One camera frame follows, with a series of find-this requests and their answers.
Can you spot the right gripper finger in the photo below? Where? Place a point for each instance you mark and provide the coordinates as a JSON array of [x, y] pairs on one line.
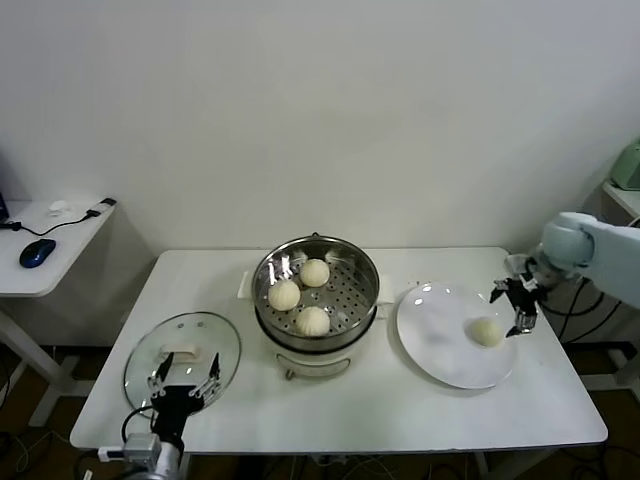
[[501, 287], [527, 320]]

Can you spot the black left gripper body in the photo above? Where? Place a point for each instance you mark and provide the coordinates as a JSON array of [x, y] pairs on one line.
[[175, 407]]

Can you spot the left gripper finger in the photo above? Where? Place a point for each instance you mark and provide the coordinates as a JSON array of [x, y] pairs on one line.
[[212, 382], [162, 377]]

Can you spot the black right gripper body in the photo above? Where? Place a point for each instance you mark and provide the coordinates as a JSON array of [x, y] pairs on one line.
[[525, 295]]

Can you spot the white steamed baozi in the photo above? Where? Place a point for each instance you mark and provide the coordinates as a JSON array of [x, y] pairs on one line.
[[485, 332], [312, 321], [315, 272], [285, 295]]

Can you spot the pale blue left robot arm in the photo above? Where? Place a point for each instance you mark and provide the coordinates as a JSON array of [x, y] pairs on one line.
[[165, 462]]

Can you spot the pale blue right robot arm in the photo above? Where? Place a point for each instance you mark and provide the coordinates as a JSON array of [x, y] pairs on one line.
[[610, 255]]

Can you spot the stainless steel steamer pot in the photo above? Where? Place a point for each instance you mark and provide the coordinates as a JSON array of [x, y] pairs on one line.
[[310, 360]]

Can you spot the stainless steel steamer basket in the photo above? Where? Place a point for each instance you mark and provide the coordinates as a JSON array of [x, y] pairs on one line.
[[350, 300]]

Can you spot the white round plate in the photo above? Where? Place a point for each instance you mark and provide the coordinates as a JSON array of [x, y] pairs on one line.
[[435, 335]]

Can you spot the white standing desk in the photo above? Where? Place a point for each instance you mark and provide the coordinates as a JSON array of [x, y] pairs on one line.
[[50, 280]]

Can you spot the pale green appliance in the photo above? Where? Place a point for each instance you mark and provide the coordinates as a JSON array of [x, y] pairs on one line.
[[627, 167]]

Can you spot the blue computer mouse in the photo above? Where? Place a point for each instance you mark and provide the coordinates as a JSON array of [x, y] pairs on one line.
[[36, 252]]

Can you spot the small black adapter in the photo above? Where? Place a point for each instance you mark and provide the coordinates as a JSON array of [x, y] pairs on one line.
[[102, 204]]

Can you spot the white crumpled tissue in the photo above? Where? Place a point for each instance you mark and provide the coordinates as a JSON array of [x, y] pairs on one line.
[[59, 207]]

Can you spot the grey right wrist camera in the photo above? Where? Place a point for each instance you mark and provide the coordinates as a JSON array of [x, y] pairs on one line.
[[519, 264]]

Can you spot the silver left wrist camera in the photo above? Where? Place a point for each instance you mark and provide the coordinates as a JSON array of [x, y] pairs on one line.
[[142, 447]]

